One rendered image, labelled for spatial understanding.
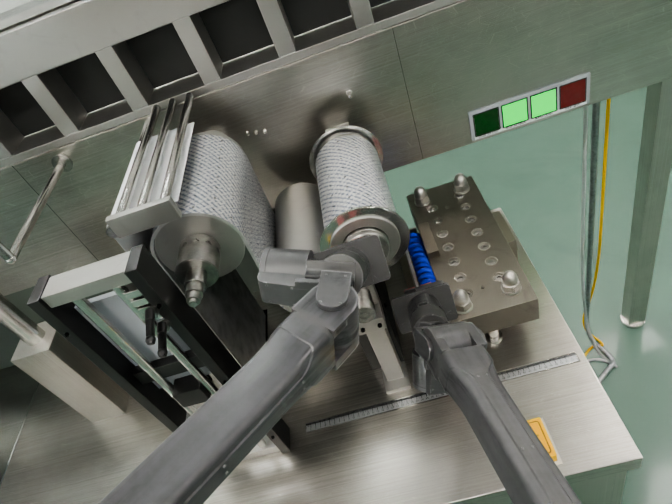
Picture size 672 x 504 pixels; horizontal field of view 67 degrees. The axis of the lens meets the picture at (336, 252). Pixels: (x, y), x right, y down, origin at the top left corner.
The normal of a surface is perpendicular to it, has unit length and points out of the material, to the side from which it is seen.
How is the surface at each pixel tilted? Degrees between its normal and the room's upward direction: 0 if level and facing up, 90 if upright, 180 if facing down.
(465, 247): 0
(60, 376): 90
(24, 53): 90
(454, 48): 90
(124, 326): 90
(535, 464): 22
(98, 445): 0
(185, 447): 14
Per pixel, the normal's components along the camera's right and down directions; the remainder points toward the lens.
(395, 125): 0.11, 0.67
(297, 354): -0.11, -0.63
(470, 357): 0.02, -0.85
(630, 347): -0.30, -0.69
